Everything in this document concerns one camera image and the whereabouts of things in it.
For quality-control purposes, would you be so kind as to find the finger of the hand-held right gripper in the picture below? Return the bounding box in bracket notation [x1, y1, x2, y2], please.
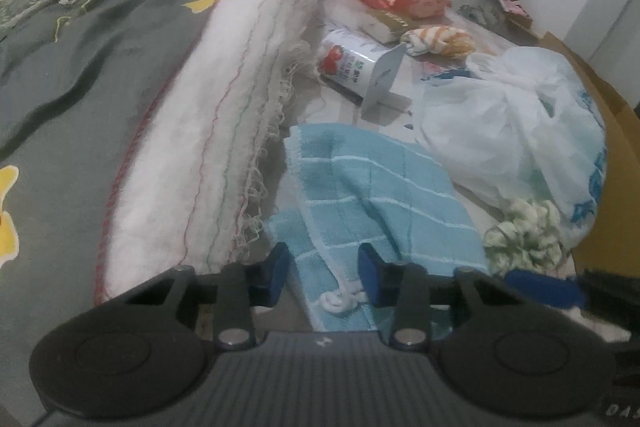
[502, 268, 588, 310]

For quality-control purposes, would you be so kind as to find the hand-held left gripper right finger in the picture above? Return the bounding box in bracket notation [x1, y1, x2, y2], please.
[359, 243, 526, 352]

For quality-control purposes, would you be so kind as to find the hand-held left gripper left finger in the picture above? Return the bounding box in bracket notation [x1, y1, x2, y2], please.
[125, 242, 291, 350]

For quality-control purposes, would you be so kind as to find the blue checked towel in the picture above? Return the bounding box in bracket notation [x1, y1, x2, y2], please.
[265, 123, 491, 333]

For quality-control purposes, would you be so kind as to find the white plastic bag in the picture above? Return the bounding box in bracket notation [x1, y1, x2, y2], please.
[412, 47, 608, 228]

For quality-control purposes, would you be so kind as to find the gold tissue packet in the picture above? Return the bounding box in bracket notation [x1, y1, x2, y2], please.
[357, 9, 416, 44]

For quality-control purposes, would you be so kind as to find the green and white ruffled cloth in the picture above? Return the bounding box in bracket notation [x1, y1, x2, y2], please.
[482, 199, 566, 275]

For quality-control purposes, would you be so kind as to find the plaid floral mat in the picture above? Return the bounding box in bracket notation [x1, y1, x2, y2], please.
[260, 0, 631, 348]

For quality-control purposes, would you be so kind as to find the large cardboard box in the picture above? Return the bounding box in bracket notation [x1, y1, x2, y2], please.
[540, 32, 640, 278]

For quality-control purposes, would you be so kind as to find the white fringed blanket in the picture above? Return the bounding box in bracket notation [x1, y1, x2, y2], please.
[95, 0, 346, 303]

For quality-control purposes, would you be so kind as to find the white canister with red print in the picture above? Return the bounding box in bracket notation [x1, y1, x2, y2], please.
[317, 29, 416, 108]

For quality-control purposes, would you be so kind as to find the green bedsheet with yellow flowers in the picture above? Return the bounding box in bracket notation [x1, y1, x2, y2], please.
[0, 0, 301, 408]

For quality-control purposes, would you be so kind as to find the orange and white striped cloth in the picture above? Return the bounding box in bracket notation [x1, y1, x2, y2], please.
[400, 24, 476, 58]

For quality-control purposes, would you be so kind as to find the grey crumpled cloth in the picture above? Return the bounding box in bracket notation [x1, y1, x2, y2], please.
[457, 2, 506, 28]

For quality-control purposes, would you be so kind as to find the small pink packet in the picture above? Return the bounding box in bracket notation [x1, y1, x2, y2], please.
[497, 0, 533, 18]

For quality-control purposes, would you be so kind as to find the green knitted cloth with cord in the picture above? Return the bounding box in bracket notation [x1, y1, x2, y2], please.
[0, 0, 81, 42]

